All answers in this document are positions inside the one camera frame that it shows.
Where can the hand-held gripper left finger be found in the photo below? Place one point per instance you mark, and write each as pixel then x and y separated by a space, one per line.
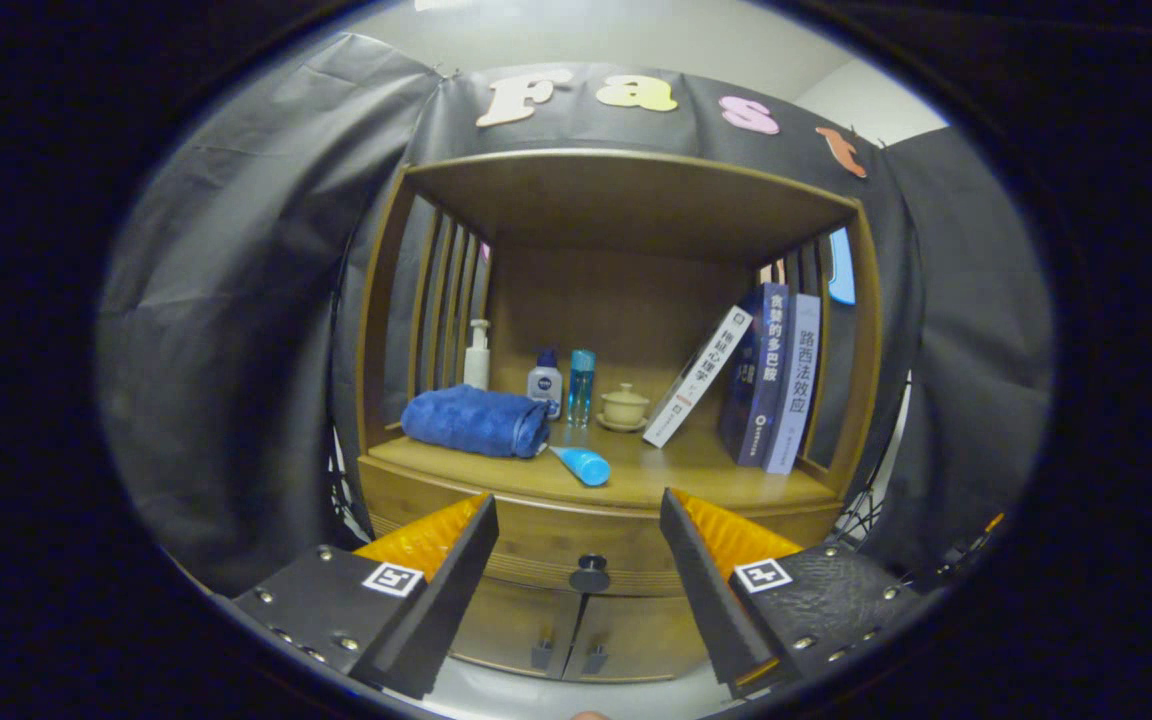
pixel 446 610

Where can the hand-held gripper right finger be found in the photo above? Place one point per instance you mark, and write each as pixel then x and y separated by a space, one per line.
pixel 711 600

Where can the blue and white tube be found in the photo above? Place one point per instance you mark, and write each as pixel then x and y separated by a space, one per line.
pixel 586 465

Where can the wooden countertop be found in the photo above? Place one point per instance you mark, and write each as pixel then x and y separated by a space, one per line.
pixel 676 470

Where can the wooden cabinet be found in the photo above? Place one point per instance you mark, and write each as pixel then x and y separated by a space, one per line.
pixel 626 200

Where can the blue folded towel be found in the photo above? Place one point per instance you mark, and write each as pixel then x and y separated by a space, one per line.
pixel 476 420

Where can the beige lidded teacup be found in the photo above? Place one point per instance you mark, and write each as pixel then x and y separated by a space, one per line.
pixel 624 408

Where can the white book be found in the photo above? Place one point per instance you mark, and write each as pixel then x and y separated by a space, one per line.
pixel 698 378

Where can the dark blue book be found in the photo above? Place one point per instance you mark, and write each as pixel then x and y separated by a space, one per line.
pixel 761 380

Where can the lavender book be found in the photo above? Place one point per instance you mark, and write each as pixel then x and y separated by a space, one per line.
pixel 794 390

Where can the white bottle with blue cap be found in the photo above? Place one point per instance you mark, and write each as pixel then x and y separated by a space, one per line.
pixel 544 385

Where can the white pump bottle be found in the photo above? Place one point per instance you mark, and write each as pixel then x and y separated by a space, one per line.
pixel 477 365

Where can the clear blue bottle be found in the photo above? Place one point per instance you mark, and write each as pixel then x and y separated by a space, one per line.
pixel 581 385

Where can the black device with orange tip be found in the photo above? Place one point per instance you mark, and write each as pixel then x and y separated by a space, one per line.
pixel 992 522

